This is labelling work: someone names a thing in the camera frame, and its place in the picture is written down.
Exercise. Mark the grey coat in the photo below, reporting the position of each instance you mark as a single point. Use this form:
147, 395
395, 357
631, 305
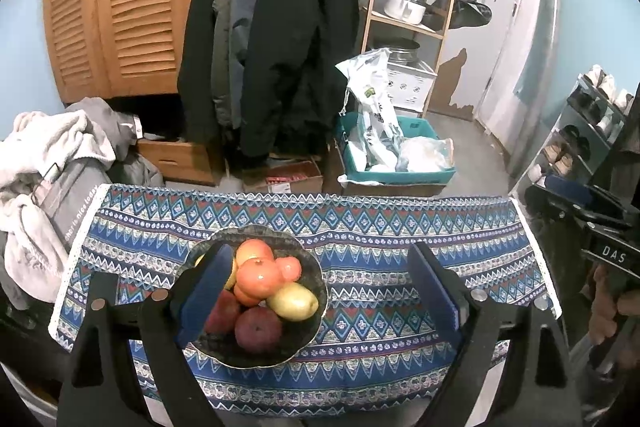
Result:
235, 7

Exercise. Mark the white pot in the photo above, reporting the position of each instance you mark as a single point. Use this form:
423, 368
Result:
405, 9

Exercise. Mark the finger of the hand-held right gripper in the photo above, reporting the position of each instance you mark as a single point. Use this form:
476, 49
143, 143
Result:
550, 212
575, 194

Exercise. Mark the round metal sieve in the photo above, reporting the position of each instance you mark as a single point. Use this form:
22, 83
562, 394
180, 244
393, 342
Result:
397, 52

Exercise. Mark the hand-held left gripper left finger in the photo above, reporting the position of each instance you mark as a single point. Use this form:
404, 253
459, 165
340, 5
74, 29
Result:
205, 297

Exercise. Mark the black hanging bag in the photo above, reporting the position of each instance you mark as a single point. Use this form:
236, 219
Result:
465, 9

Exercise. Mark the green glass bowl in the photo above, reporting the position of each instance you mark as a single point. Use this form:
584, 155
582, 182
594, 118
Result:
300, 342

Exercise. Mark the white printed plastic bag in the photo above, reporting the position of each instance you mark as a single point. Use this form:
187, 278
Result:
372, 107

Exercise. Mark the group of shoes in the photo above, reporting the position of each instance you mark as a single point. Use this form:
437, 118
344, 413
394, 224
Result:
562, 159

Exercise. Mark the wooden drawer box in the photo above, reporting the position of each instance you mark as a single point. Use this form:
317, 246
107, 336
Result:
180, 159

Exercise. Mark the small orange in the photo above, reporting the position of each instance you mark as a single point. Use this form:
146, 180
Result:
246, 298

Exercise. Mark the grey fabric bag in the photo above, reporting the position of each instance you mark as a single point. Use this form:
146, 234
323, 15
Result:
75, 192

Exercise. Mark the green pear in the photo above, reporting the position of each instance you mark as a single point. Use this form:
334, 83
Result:
231, 278

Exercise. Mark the teal plastic crate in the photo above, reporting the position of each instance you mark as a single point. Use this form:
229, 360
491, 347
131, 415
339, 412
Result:
390, 178

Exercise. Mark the clear plastic bag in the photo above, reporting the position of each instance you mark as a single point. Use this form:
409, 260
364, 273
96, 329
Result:
425, 154

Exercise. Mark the yellow lemon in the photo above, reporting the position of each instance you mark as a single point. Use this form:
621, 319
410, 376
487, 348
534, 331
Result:
292, 302

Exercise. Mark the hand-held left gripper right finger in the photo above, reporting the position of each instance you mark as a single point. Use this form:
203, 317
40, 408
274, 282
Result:
435, 292

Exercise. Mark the blue patterned tablecloth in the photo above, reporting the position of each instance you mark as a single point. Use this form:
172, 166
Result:
380, 217

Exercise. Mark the brown cardboard box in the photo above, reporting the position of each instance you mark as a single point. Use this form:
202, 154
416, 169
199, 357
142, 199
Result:
390, 189

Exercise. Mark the wooden louvered cabinet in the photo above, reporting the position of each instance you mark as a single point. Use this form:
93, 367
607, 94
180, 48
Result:
115, 7

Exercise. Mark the white door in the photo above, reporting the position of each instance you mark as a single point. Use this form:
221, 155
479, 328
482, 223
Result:
505, 32

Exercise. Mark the white patterned basket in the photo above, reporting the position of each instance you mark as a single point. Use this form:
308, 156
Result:
410, 87

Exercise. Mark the wooden shelf rack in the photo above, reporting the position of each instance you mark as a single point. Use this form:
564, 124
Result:
405, 28

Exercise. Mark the cardboard box with red packets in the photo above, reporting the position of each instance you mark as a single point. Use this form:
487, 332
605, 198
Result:
295, 182

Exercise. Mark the metal shoe rack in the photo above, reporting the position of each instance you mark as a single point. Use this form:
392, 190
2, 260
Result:
565, 142

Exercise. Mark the person's right hand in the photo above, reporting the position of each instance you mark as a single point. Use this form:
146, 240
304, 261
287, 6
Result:
602, 312

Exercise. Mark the small reddish tangerine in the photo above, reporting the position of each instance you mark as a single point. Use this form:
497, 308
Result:
289, 268

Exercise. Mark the pile of grey clothes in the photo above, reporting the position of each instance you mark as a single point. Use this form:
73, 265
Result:
45, 142

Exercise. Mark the grey hoodie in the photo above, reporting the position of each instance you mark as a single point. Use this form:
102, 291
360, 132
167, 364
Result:
100, 117

